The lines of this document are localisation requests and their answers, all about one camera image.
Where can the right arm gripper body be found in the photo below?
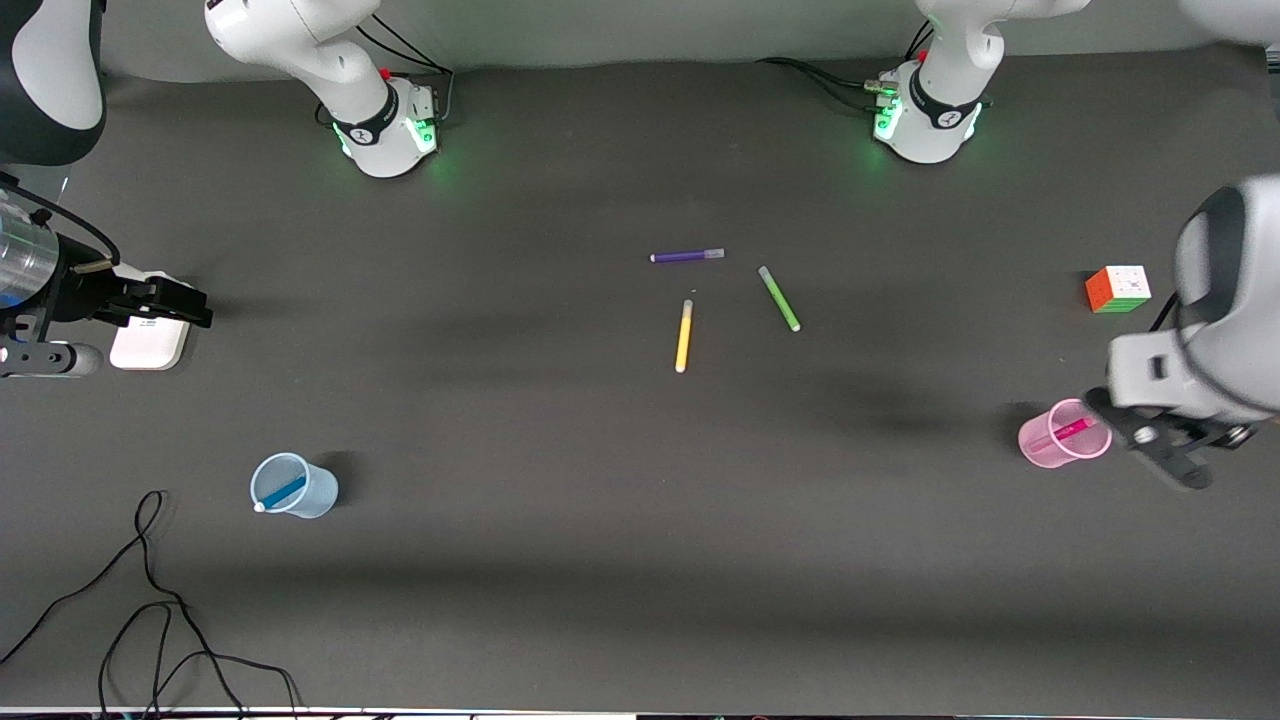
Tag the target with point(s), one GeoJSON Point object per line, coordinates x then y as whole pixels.
{"type": "Point", "coordinates": [88, 295]}

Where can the light blue plastic cup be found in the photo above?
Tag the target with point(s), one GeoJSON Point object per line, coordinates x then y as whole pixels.
{"type": "Point", "coordinates": [300, 490]}

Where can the purple marker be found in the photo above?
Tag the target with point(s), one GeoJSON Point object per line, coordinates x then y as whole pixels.
{"type": "Point", "coordinates": [687, 256]}

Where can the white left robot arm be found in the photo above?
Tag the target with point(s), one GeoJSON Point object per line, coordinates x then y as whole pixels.
{"type": "Point", "coordinates": [1230, 300]}

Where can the pink mesh cup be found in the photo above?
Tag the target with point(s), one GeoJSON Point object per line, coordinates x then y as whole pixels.
{"type": "Point", "coordinates": [1066, 433]}

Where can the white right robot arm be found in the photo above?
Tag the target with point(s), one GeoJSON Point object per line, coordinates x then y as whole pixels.
{"type": "Point", "coordinates": [370, 130]}

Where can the green marker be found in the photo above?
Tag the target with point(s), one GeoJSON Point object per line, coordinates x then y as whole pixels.
{"type": "Point", "coordinates": [778, 298]}

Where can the pink marker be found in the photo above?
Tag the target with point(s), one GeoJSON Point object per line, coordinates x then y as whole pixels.
{"type": "Point", "coordinates": [1068, 432]}

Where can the blue marker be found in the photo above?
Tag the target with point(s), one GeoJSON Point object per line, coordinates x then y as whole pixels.
{"type": "Point", "coordinates": [283, 492]}

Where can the white stand with base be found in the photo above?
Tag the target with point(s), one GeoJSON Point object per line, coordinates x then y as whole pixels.
{"type": "Point", "coordinates": [150, 348]}

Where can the yellow marker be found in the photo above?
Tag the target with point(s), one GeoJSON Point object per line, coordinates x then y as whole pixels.
{"type": "Point", "coordinates": [684, 336]}

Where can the rubiks cube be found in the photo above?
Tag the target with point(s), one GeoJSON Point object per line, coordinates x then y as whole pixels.
{"type": "Point", "coordinates": [1118, 289]}

